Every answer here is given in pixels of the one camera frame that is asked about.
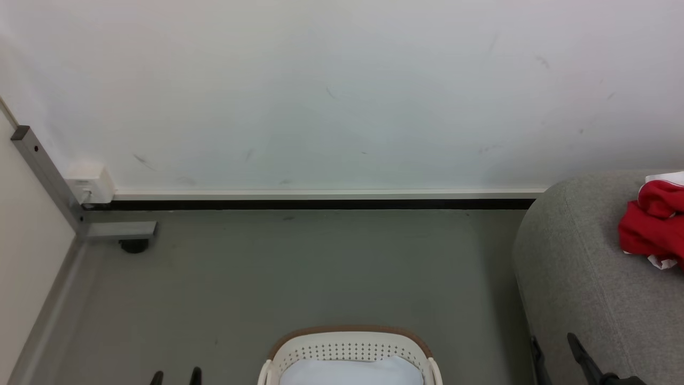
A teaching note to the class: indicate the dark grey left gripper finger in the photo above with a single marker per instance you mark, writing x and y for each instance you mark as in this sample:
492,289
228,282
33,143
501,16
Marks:
156,378
196,377

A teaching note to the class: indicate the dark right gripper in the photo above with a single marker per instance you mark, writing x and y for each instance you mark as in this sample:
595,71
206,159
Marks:
622,380

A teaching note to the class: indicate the red and white garment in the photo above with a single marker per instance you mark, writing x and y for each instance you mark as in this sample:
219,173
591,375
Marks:
652,224

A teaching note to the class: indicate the white perforated laundry basket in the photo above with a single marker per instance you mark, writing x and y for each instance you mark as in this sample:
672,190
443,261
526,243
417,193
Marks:
347,345

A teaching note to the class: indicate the grey fabric sofa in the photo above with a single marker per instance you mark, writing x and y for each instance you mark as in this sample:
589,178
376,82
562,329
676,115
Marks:
577,278

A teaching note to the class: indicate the pale blue white cloth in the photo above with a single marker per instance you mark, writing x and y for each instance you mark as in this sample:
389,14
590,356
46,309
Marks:
350,373

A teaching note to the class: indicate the black and white baseboard strip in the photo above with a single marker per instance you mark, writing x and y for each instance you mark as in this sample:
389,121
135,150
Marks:
320,203

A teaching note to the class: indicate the white wall socket box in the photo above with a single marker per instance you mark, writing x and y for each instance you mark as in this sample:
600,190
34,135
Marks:
91,182

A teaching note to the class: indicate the aluminium frame profile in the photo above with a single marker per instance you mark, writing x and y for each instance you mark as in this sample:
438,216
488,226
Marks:
48,171

